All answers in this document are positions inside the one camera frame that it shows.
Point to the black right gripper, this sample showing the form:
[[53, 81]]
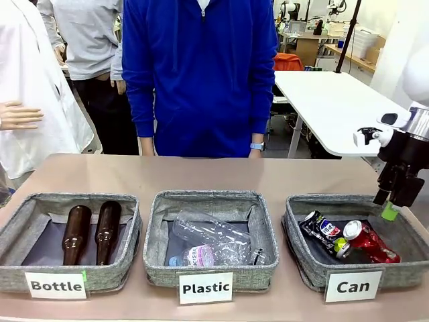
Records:
[[400, 151]]

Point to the crushed red soda can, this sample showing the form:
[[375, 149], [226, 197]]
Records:
[[372, 243]]

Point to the crushed black soda can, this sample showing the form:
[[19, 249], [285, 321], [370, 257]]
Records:
[[321, 231]]

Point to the large clear plastic bottle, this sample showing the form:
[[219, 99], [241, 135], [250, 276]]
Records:
[[214, 234]]

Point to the small pink-label plastic bottle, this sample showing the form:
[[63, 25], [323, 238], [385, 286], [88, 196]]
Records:
[[192, 256]]

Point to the brown glass bottle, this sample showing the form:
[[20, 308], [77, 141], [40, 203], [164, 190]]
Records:
[[108, 231], [76, 234]]

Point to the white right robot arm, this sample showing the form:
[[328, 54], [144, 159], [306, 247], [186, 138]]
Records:
[[419, 67]]

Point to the blue person's left forearm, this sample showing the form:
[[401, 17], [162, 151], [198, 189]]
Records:
[[258, 137]]

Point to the blue person's right forearm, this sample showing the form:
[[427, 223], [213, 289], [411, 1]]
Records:
[[146, 146]]

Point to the white Can label card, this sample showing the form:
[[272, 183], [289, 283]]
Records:
[[353, 286]]

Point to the grey fabric basket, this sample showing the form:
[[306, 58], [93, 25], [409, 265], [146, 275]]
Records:
[[110, 275], [301, 268], [211, 278]]

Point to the blue person's left hand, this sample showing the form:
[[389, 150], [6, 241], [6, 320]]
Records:
[[255, 154]]

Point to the grey person's left hand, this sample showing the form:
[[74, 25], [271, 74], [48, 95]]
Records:
[[120, 86]]

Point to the grey person's right hand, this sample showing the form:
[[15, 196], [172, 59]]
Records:
[[60, 53]]

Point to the white coat person's hand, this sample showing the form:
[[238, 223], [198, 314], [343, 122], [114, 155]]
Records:
[[18, 115]]

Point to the white background table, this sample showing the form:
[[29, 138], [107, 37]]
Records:
[[328, 100]]

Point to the wooden workbench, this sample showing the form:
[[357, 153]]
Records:
[[352, 58]]

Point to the light blue wristwatch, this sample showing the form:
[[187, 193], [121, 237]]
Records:
[[257, 146]]

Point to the white storage crate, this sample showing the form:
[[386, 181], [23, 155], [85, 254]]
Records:
[[363, 38]]

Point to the black tripod pole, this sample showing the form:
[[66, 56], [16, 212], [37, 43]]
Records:
[[348, 37]]

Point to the brown cardboard box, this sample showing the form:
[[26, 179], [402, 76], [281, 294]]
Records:
[[306, 50]]

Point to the orange cloth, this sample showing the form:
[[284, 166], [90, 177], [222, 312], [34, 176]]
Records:
[[288, 62]]

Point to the white Plastic label card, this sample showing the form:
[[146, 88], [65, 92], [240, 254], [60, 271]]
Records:
[[205, 287]]

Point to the person in blue hoodie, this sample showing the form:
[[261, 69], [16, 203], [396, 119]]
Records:
[[201, 73]]

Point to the person in grey sweater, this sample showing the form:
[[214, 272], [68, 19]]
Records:
[[90, 40]]

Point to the white Bottle label card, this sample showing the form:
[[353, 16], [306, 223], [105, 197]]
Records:
[[55, 285]]

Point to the person in white coat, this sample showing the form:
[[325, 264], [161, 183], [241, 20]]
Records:
[[37, 67]]

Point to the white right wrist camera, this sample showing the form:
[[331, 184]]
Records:
[[368, 135]]

